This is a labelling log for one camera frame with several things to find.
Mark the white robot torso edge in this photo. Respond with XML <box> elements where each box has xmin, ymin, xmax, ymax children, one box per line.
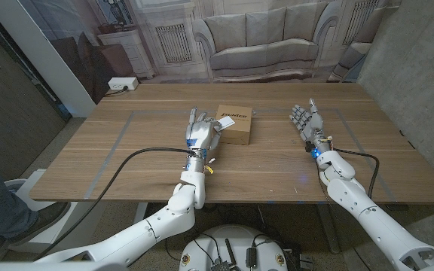
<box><xmin>0</xmin><ymin>260</ymin><xmax>130</xmax><ymax>271</ymax></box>

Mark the white card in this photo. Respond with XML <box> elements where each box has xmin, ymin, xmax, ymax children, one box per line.
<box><xmin>212</xmin><ymin>115</ymin><xmax>236</xmax><ymax>133</ymax></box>

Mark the white floor platform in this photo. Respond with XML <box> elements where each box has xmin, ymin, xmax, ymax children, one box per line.
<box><xmin>2</xmin><ymin>169</ymin><xmax>109</xmax><ymax>254</ymax></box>

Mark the black power strip cable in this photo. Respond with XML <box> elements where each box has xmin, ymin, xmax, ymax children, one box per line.
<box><xmin>103</xmin><ymin>85</ymin><xmax>130</xmax><ymax>98</ymax></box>

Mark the black adapter on base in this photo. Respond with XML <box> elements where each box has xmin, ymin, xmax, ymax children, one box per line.
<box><xmin>246</xmin><ymin>246</ymin><xmax>258</xmax><ymax>269</ymax></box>

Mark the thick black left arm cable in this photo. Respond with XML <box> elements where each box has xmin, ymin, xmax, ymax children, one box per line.
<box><xmin>32</xmin><ymin>147</ymin><xmax>199</xmax><ymax>260</ymax></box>

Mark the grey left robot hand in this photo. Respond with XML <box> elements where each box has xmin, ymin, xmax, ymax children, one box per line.
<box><xmin>185</xmin><ymin>107</ymin><xmax>224</xmax><ymax>158</ymax></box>

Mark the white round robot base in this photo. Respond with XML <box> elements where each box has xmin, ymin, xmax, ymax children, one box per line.
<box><xmin>179</xmin><ymin>224</ymin><xmax>289</xmax><ymax>271</ymax></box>

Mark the printed living room backdrop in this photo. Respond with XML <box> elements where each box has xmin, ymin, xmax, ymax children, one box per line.
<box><xmin>17</xmin><ymin>0</ymin><xmax>402</xmax><ymax>102</ymax></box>

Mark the person's dark shoe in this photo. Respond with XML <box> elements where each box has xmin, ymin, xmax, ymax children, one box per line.
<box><xmin>0</xmin><ymin>202</ymin><xmax>71</xmax><ymax>255</ymax></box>

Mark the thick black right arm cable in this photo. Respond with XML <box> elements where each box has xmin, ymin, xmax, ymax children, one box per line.
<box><xmin>332</xmin><ymin>147</ymin><xmax>381</xmax><ymax>199</ymax></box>

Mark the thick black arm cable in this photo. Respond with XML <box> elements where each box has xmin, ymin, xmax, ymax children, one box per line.
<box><xmin>332</xmin><ymin>147</ymin><xmax>381</xmax><ymax>199</ymax></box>
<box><xmin>32</xmin><ymin>147</ymin><xmax>199</xmax><ymax>260</ymax></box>

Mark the brown cardboard box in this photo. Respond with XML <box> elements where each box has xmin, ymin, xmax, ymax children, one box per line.
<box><xmin>215</xmin><ymin>104</ymin><xmax>253</xmax><ymax>146</ymax></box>

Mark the white power strip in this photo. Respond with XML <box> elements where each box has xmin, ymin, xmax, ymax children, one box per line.
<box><xmin>107</xmin><ymin>77</ymin><xmax>139</xmax><ymax>91</ymax></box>

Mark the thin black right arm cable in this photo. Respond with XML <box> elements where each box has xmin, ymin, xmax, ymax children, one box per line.
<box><xmin>316</xmin><ymin>157</ymin><xmax>371</xmax><ymax>271</ymax></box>

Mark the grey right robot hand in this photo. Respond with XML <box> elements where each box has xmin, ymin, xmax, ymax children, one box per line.
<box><xmin>289</xmin><ymin>98</ymin><xmax>332</xmax><ymax>151</ymax></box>

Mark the black antenna on base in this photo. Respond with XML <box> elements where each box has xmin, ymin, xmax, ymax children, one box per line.
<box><xmin>224</xmin><ymin>239</ymin><xmax>237</xmax><ymax>270</ymax></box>

